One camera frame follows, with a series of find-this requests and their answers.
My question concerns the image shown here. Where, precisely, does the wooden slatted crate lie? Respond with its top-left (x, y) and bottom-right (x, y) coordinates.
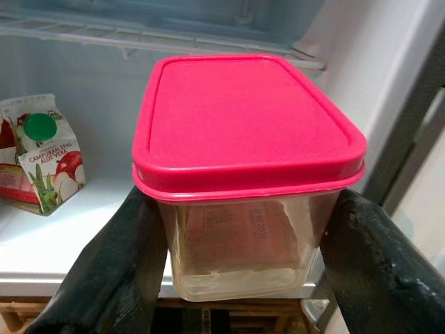
top-left (0, 295), bottom-right (314, 334)

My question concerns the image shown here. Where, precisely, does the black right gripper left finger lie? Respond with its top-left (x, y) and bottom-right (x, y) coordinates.
top-left (24, 184), bottom-right (168, 334)

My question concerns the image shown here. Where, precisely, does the white wire fridge shelf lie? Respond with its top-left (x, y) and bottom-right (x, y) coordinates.
top-left (0, 6), bottom-right (327, 70)

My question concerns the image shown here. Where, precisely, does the clear container with pink lid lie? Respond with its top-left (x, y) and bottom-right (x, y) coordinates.
top-left (131, 54), bottom-right (369, 302)

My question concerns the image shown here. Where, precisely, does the apple aloe vera juice carton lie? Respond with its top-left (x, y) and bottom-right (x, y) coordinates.
top-left (0, 93), bottom-right (87, 216)

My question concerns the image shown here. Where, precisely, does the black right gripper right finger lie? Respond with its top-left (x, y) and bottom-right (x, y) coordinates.
top-left (318, 187), bottom-right (445, 334)

